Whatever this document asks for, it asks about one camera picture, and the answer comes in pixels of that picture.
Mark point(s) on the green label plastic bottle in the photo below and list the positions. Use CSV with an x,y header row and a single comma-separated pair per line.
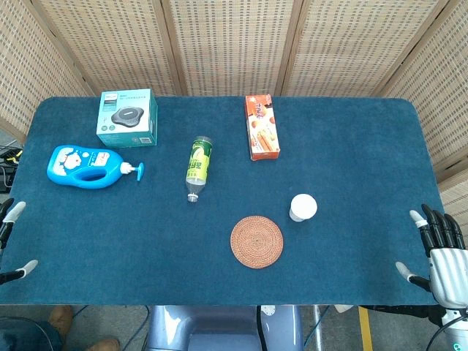
x,y
198,166

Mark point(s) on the orange biscuit stick box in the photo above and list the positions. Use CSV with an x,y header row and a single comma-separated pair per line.
x,y
262,126

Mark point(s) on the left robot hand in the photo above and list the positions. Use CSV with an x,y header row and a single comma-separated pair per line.
x,y
8,219

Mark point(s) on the brown shoe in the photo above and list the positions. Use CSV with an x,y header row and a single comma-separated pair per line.
x,y
61,320
104,344

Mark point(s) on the white paper cup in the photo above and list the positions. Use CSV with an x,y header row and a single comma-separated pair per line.
x,y
302,207

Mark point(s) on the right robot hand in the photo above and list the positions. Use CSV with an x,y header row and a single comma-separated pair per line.
x,y
444,263

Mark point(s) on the grey blue robot torso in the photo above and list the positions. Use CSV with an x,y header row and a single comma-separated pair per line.
x,y
225,328

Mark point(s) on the blue table cloth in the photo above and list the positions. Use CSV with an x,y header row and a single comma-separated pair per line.
x,y
226,219

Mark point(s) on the blue pump detergent bottle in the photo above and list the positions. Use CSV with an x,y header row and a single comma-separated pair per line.
x,y
86,167

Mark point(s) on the teal white electronics box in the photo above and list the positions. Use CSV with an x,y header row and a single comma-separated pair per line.
x,y
126,117

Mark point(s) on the round woven rattan coaster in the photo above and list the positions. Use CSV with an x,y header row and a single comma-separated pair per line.
x,y
257,242

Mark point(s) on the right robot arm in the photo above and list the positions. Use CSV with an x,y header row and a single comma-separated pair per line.
x,y
455,329

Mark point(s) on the woven bamboo folding screen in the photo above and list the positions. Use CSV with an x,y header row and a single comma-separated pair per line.
x,y
234,47

